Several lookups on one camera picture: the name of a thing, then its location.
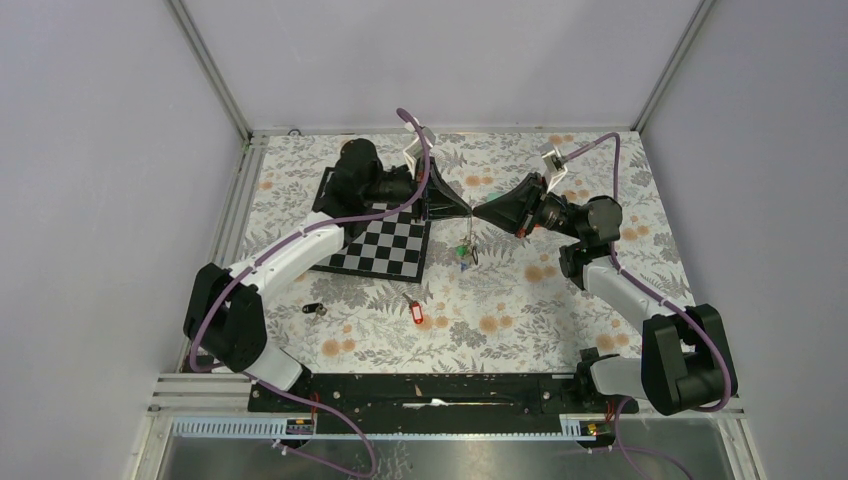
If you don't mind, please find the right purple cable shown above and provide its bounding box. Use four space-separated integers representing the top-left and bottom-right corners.
561 132 738 480

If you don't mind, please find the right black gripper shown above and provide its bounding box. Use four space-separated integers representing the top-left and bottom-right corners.
473 173 584 241

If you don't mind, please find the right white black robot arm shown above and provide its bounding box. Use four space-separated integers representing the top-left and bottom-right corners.
472 173 738 416

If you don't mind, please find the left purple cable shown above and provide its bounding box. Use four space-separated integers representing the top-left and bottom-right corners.
188 107 433 480

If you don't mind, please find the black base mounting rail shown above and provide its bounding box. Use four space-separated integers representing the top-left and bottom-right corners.
247 373 621 437

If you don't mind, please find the key with black tag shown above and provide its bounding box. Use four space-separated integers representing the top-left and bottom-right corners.
301 303 327 317

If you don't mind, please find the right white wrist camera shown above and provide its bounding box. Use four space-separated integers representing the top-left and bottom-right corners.
539 142 568 193

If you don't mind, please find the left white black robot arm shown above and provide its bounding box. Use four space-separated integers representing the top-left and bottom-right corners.
183 138 471 411

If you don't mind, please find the keyring with coloured key tags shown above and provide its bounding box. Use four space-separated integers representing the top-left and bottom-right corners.
455 215 479 271

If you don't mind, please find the black white chessboard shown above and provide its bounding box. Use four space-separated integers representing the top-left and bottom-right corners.
311 208 431 284

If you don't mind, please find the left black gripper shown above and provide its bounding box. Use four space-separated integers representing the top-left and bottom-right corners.
363 156 473 225

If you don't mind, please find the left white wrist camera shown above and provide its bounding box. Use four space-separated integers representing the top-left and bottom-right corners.
403 122 436 176

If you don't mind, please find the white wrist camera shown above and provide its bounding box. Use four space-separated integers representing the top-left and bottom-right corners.
403 122 436 176
539 142 568 193

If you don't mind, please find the key with red tag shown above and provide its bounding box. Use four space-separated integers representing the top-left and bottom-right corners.
402 293 425 325

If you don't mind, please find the purple cable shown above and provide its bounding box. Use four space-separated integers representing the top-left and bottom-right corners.
188 107 433 480
561 132 738 480

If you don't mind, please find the floral patterned table mat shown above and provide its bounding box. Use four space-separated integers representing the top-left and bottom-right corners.
264 132 694 373

